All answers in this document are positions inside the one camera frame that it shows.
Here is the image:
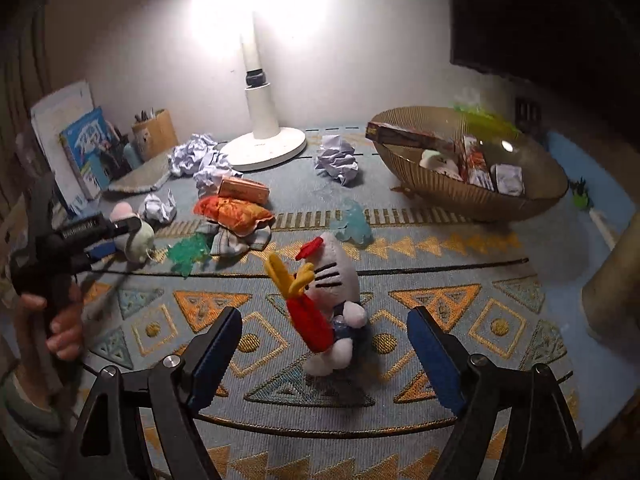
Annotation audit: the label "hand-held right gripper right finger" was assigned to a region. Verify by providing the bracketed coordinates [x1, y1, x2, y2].
[406, 306, 583, 480]

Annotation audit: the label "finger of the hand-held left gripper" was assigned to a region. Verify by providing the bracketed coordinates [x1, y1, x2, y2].
[80, 242, 121, 267]
[59, 216, 135, 251]

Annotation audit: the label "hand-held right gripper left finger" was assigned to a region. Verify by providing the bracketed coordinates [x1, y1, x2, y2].
[62, 306, 243, 480]

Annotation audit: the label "dango skewer plush with faces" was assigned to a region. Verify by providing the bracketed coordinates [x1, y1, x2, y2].
[109, 201, 157, 263]

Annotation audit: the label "paper ball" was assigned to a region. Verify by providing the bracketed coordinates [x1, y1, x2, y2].
[194, 162, 244, 199]
[169, 132, 232, 178]
[141, 189, 179, 224]
[314, 134, 361, 187]

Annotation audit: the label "white cat plush with fries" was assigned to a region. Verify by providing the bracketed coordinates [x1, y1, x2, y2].
[264, 232, 369, 376]

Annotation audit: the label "small orange carton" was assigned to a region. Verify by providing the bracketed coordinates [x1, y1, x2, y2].
[217, 176, 272, 206]

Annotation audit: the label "gold ribbed bowl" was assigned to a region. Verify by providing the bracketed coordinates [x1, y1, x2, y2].
[369, 106, 570, 223]

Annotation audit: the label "grey white packet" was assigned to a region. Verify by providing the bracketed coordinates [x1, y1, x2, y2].
[492, 163, 527, 197]

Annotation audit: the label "plain dango skewer plush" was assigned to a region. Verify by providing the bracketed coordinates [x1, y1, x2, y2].
[419, 149, 462, 182]

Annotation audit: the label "red box with foil end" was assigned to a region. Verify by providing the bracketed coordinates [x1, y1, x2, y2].
[461, 135, 494, 189]

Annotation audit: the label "dark red long box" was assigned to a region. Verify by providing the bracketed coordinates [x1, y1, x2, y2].
[366, 121, 457, 153]

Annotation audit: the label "person's left forearm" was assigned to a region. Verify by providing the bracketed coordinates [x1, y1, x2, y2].
[0, 365, 76, 480]

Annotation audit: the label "person's left hand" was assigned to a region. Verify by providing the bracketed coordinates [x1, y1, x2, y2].
[19, 282, 85, 361]

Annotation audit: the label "black mesh pen holder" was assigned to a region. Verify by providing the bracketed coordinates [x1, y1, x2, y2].
[99, 135, 133, 182]

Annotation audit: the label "blue illustrated workbook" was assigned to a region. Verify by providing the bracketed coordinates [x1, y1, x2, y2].
[59, 106, 119, 202]

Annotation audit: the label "green plastic leaf toy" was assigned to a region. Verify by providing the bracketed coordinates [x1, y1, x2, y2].
[166, 234, 212, 279]

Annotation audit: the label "light blue case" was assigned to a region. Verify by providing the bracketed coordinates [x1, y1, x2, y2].
[122, 142, 144, 172]

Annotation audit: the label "patterned woven mat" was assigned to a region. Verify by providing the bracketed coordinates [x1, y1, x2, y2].
[75, 125, 583, 480]

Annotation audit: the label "grey plaid cloth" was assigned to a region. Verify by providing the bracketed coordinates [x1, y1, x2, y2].
[194, 220, 274, 262]

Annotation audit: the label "tan cylinder pen holder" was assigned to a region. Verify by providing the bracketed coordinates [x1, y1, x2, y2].
[131, 109, 180, 162]

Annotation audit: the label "upright white paper sheets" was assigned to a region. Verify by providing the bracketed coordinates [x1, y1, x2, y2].
[29, 79, 97, 206]

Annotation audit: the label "orange plush pillow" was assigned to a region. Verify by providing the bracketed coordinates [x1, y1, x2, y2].
[193, 194, 277, 237]

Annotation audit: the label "pale blue translucent toy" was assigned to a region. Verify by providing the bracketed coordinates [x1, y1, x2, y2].
[331, 198, 374, 244]

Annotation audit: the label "beige cylinder container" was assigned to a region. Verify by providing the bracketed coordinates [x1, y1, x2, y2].
[581, 220, 640, 342]

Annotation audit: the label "white desk lamp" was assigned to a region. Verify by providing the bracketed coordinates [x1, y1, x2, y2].
[219, 0, 308, 172]

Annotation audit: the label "white plastic strip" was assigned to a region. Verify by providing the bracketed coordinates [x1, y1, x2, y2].
[589, 209, 617, 247]

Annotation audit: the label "small green toy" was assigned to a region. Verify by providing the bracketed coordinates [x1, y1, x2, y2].
[571, 176, 594, 209]

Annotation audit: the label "yellow green plastic item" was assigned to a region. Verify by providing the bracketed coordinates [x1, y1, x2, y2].
[452, 91, 518, 136]

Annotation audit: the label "black monitor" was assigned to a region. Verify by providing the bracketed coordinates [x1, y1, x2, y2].
[446, 0, 640, 111]

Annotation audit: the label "black wall outlet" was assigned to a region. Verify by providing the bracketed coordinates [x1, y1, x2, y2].
[515, 97, 544, 132]

